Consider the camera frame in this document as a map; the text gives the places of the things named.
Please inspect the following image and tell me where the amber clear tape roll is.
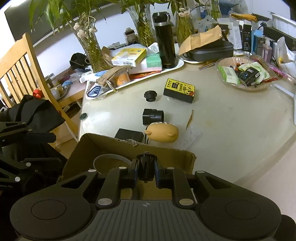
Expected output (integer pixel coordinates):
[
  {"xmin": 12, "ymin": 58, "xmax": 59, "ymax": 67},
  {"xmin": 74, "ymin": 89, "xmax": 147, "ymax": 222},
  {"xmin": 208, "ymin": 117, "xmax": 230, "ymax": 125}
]
[{"xmin": 93, "ymin": 154, "xmax": 132, "ymax": 174}]

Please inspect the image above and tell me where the black lens cap knob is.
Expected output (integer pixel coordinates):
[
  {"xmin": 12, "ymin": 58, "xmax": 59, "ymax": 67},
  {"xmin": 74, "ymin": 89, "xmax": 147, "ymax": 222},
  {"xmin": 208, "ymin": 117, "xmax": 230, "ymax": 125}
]
[{"xmin": 137, "ymin": 152, "xmax": 158, "ymax": 183}]

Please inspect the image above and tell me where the yellow pig toy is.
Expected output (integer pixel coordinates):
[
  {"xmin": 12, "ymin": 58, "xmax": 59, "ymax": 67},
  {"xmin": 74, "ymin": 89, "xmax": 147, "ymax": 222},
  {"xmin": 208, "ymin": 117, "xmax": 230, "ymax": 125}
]
[{"xmin": 144, "ymin": 122, "xmax": 179, "ymax": 143}]

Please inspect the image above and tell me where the cardboard box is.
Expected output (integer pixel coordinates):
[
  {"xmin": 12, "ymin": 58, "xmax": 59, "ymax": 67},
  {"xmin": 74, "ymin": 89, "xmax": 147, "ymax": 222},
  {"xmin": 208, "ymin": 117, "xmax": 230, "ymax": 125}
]
[{"xmin": 52, "ymin": 133, "xmax": 196, "ymax": 209}]

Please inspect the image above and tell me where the black rectangular block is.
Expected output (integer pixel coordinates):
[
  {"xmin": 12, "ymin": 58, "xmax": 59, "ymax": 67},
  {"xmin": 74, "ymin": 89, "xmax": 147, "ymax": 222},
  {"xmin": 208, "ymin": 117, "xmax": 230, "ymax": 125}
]
[{"xmin": 115, "ymin": 128, "xmax": 144, "ymax": 143}]

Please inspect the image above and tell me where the black cloth on chair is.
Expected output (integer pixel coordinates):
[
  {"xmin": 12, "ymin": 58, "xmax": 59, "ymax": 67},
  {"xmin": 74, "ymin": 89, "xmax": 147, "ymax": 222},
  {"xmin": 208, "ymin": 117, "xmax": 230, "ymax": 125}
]
[{"xmin": 1, "ymin": 95, "xmax": 65, "ymax": 133}]

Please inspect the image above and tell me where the black cylindrical adapter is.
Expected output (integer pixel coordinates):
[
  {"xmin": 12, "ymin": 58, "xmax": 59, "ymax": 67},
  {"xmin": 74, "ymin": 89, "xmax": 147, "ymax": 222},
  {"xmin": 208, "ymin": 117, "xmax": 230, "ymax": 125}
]
[{"xmin": 142, "ymin": 108, "xmax": 164, "ymax": 126}]

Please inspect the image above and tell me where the green round cap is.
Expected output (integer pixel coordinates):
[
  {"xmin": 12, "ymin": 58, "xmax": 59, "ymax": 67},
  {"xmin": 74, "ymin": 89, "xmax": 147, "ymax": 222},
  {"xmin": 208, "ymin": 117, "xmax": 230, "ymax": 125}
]
[{"xmin": 79, "ymin": 113, "xmax": 87, "ymax": 120}]

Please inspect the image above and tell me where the wooden chair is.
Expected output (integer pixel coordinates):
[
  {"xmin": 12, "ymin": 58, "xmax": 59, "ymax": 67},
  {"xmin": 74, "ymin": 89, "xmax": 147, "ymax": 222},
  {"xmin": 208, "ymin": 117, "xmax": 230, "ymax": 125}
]
[{"xmin": 1, "ymin": 33, "xmax": 78, "ymax": 141}]

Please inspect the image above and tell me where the yellow black box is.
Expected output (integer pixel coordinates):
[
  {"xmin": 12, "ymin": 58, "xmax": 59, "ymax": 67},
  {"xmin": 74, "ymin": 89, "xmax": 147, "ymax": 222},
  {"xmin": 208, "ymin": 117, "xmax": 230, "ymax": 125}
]
[{"xmin": 163, "ymin": 78, "xmax": 196, "ymax": 103}]

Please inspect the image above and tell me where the blue white mask package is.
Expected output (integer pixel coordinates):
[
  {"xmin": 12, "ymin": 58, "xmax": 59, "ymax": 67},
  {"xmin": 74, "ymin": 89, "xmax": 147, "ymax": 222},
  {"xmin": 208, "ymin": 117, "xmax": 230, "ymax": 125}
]
[{"xmin": 87, "ymin": 85, "xmax": 102, "ymax": 98}]

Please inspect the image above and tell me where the red flat box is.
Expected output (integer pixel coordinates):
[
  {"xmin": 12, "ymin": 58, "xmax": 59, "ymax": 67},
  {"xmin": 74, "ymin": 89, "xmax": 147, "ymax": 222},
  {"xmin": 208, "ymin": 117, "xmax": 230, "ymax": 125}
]
[{"xmin": 129, "ymin": 71, "xmax": 161, "ymax": 80}]

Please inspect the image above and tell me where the white serving tray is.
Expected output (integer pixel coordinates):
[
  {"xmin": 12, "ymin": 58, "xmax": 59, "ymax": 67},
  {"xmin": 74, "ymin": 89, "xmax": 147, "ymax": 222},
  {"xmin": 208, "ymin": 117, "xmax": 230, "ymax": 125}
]
[{"xmin": 80, "ymin": 43, "xmax": 185, "ymax": 100}]

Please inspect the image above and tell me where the green tissue box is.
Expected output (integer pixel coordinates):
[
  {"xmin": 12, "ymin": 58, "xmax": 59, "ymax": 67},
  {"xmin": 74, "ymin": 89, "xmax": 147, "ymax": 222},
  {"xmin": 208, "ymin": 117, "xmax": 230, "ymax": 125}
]
[{"xmin": 145, "ymin": 53, "xmax": 163, "ymax": 72}]

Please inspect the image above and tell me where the yellow white carton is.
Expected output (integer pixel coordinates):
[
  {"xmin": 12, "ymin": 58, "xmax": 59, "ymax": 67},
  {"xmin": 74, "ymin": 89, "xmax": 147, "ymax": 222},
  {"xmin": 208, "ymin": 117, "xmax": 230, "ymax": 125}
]
[{"xmin": 111, "ymin": 48, "xmax": 147, "ymax": 67}]

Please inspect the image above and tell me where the glass snack dish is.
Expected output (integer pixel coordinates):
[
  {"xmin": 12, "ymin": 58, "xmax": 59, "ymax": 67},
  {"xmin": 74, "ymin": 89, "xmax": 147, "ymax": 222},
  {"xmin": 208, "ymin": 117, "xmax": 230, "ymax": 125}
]
[{"xmin": 216, "ymin": 55, "xmax": 278, "ymax": 91}]

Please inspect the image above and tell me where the black zip case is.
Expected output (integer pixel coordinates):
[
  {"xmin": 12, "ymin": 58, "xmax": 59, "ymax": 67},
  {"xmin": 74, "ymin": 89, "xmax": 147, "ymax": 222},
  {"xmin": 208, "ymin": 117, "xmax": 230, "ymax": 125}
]
[{"xmin": 185, "ymin": 40, "xmax": 234, "ymax": 62}]

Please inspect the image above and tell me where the black thermos bottle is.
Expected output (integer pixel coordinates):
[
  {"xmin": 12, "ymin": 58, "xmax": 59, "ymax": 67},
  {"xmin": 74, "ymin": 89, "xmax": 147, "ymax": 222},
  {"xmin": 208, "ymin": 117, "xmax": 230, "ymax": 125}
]
[{"xmin": 152, "ymin": 11, "xmax": 177, "ymax": 69}]

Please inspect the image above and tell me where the glass vase with flowers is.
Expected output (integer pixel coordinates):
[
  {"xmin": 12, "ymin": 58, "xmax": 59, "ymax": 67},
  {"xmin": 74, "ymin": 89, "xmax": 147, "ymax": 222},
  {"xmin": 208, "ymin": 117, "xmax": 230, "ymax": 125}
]
[{"xmin": 29, "ymin": 0, "xmax": 111, "ymax": 73}]

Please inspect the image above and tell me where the glass vase with bamboo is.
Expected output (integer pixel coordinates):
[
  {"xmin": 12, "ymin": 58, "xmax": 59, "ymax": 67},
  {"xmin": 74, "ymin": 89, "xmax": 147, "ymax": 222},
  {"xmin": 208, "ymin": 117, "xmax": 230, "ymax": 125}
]
[{"xmin": 119, "ymin": 1, "xmax": 156, "ymax": 47}]

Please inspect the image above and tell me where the beige drawstring pouch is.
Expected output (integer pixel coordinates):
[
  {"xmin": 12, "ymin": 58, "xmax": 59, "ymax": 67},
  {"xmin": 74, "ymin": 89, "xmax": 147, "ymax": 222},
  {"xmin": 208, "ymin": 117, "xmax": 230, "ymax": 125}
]
[{"xmin": 96, "ymin": 65, "xmax": 130, "ymax": 92}]

